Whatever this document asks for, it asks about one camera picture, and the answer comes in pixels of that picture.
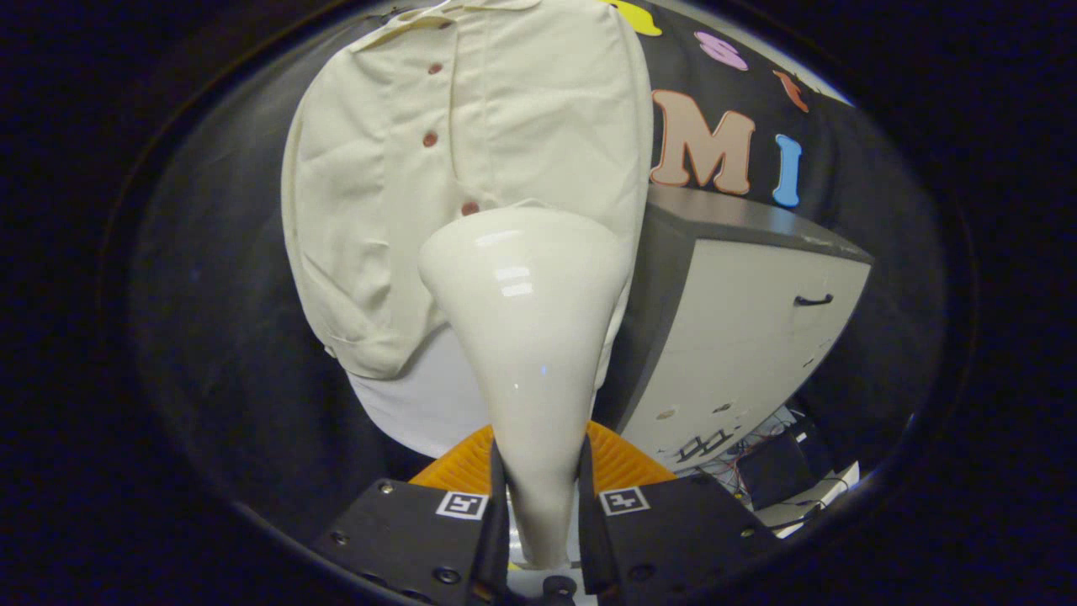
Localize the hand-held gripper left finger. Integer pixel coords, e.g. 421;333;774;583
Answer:
311;425;510;605

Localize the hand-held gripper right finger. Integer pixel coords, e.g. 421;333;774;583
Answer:
579;421;783;603

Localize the white garment steamer head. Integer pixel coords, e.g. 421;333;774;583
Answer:
418;208;634;573

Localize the cream button-up shirt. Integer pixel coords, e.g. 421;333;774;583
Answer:
281;0;655;381

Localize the black box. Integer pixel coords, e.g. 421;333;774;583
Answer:
736;429;813;510

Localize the white power strip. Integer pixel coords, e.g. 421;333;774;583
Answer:
770;463;861;540

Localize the grey and white cabinet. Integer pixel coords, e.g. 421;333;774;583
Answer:
602;185;873;474

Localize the black backdrop cloth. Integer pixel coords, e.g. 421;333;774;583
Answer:
126;0;947;540

